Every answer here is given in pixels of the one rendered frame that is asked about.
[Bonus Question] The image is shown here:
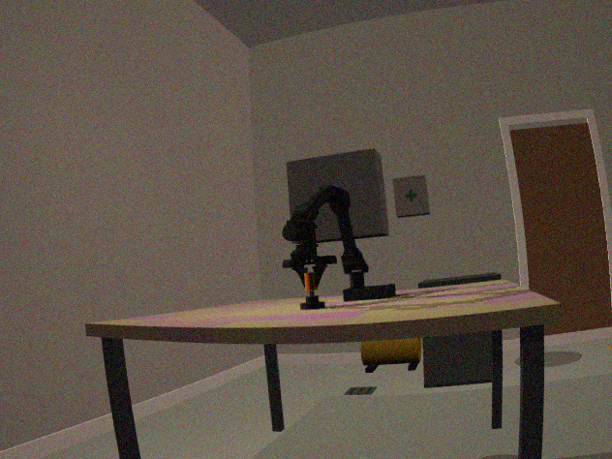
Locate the orange knob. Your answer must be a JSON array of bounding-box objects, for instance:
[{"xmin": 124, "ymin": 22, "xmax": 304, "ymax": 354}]
[{"xmin": 304, "ymin": 272, "xmax": 318, "ymax": 291}]

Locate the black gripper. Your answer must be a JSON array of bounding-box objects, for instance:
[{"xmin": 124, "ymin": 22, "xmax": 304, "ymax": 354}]
[{"xmin": 283, "ymin": 241, "xmax": 337, "ymax": 288}]

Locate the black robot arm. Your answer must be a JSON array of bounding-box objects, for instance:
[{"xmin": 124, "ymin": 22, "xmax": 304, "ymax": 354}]
[{"xmin": 282, "ymin": 185, "xmax": 369, "ymax": 289}]

